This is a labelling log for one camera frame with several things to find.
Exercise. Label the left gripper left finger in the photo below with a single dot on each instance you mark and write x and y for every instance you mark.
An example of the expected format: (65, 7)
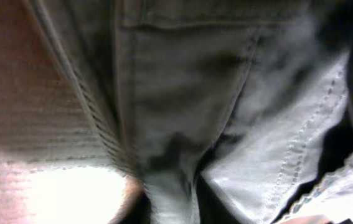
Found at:
(140, 212)

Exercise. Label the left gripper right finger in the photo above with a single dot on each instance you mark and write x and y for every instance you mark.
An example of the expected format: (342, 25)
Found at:
(211, 209)

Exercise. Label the grey shorts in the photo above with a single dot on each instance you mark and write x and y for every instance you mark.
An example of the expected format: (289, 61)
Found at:
(256, 97)

